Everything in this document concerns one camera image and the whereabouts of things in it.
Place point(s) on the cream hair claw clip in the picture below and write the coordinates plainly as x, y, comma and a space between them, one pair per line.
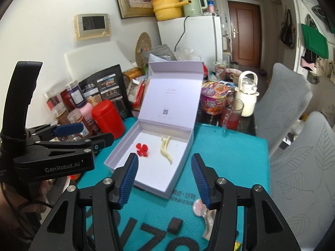
165, 149

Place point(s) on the teal printed mat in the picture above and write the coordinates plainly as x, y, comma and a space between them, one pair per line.
230, 151

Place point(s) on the white fridge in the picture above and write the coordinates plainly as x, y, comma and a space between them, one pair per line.
199, 36

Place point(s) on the yellow pot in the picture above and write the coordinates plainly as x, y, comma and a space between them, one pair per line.
167, 9

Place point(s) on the brown door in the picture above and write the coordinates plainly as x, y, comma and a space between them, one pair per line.
244, 34

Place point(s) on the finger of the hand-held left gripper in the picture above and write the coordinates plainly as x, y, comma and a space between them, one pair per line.
68, 129
103, 140

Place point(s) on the orange snack pack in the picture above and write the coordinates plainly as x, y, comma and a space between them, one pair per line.
132, 74

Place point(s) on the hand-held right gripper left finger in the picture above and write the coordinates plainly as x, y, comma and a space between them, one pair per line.
128, 181

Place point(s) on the cream kettle bottle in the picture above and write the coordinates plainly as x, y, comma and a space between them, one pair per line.
247, 96

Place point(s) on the black snack pouch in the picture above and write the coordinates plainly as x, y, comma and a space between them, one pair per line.
107, 83

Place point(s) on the green tote bag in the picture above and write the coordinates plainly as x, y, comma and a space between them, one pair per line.
314, 40

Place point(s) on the transparent hair clip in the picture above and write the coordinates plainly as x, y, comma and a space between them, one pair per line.
209, 223

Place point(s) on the pink bottle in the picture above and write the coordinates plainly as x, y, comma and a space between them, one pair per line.
211, 6

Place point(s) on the white gift box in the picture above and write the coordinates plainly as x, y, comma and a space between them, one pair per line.
157, 104

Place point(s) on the purple instant noodle bowl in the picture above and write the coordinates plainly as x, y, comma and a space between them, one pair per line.
214, 96

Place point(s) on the woven round trivet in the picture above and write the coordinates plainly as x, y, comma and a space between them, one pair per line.
142, 44

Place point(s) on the red and white snack packets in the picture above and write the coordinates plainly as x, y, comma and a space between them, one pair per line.
137, 91

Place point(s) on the clear plastic bag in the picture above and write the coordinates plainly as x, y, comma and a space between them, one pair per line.
187, 55

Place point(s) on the glass with red drink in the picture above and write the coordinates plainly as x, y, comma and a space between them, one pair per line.
231, 117

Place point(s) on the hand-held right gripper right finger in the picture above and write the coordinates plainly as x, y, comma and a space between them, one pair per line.
201, 183

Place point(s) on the black hanging bag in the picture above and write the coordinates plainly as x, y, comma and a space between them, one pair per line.
288, 32

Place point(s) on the small black block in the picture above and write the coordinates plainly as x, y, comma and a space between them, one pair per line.
174, 226

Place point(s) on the cluster of spice jars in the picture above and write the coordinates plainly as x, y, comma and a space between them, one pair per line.
76, 94

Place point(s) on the red canister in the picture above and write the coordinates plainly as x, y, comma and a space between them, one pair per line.
108, 117

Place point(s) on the silver foil bag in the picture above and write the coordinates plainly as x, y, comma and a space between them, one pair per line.
159, 52

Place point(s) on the green electric kettle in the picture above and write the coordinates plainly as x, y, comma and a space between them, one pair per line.
191, 4

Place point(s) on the red flower hair clip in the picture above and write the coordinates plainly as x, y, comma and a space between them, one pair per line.
142, 149

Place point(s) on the pink bowl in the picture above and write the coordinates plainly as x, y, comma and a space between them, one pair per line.
234, 73

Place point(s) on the wall intercom panel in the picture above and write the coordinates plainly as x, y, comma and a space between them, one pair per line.
93, 24

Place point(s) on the white foam board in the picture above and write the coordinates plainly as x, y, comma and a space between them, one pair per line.
94, 57

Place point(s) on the person's left hand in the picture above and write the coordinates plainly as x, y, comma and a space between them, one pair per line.
45, 189

